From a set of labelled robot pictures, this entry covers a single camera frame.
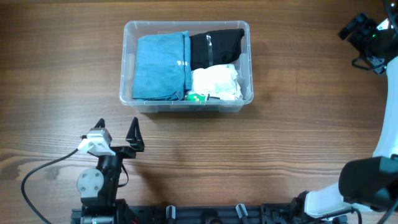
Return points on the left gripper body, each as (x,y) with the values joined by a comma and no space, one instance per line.
(125,152)

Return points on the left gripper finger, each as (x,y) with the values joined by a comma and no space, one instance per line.
(100,123)
(134,136)

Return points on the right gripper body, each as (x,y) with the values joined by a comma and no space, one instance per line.
(367,39)

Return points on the blue denim jeans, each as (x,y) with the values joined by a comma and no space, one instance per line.
(162,69)

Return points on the white t-shirt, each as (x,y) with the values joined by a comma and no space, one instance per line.
(217,82)

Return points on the black garment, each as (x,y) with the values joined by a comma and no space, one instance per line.
(215,47)

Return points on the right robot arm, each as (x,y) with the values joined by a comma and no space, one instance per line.
(365,185)

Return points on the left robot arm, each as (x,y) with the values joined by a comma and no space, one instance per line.
(98,186)

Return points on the clear plastic storage bin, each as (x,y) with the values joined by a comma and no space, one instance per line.
(133,30)

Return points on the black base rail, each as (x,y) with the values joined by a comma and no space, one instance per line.
(264,214)

